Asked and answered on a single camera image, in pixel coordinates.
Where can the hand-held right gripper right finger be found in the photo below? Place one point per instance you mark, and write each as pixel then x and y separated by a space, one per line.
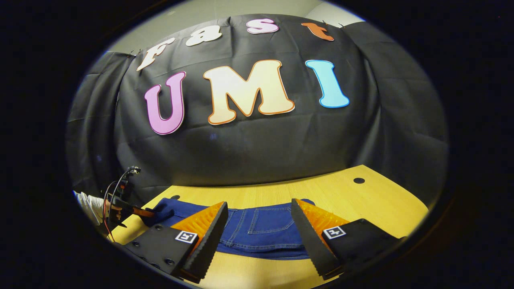
pixel 309 237

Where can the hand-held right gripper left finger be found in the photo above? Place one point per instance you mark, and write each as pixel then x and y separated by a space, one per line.
pixel 213 237

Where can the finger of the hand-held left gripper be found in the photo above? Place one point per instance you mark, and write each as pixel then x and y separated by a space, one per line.
pixel 142 211

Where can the blue jeans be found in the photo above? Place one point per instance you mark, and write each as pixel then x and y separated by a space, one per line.
pixel 265 228

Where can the black backdrop cloth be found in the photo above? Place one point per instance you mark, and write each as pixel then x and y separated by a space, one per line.
pixel 261 148

